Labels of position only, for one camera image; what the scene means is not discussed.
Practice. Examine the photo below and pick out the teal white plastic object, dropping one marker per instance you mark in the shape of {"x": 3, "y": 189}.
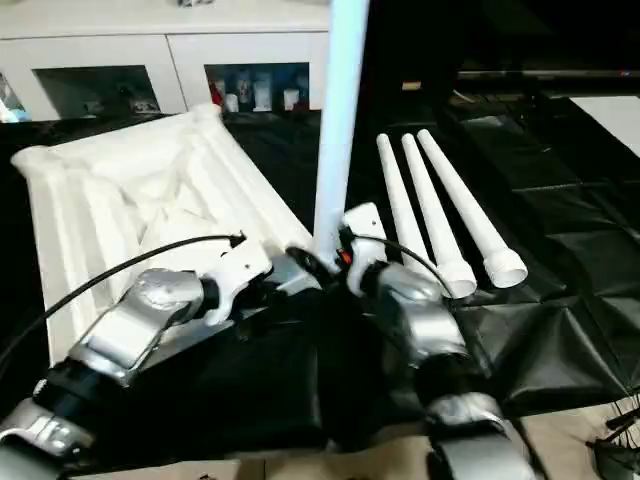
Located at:
{"x": 12, "y": 100}

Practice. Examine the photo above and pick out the white flat board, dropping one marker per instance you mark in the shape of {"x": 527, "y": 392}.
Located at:
{"x": 615, "y": 120}

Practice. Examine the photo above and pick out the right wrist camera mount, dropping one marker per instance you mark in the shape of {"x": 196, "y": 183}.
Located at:
{"x": 365, "y": 220}

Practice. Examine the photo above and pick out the white plastic table top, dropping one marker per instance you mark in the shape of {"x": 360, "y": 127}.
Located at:
{"x": 125, "y": 200}

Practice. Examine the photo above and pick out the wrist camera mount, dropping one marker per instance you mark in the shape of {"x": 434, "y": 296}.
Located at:
{"x": 240, "y": 270}
{"x": 365, "y": 220}

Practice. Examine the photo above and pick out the red bottle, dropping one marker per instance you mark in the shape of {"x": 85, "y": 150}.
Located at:
{"x": 218, "y": 95}

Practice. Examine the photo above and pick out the tall white jar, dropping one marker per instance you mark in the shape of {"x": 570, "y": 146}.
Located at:
{"x": 261, "y": 95}

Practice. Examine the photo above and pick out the white sideboard cabinet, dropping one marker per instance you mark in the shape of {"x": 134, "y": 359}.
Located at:
{"x": 150, "y": 50}

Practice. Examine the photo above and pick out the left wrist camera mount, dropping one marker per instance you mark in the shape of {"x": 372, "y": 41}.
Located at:
{"x": 240, "y": 270}

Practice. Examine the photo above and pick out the white tapered table leg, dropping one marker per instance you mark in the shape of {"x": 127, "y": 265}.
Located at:
{"x": 395, "y": 190}
{"x": 430, "y": 210}
{"x": 460, "y": 200}
{"x": 340, "y": 125}

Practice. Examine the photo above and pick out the small tan object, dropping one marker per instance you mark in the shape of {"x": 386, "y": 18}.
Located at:
{"x": 412, "y": 85}

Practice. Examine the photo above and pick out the black work mat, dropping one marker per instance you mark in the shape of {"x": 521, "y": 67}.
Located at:
{"x": 550, "y": 325}

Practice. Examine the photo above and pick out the dark metal bar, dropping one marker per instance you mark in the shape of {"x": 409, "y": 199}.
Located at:
{"x": 550, "y": 74}

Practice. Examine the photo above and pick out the small white jar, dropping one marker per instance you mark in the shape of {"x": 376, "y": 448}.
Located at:
{"x": 231, "y": 104}
{"x": 289, "y": 100}

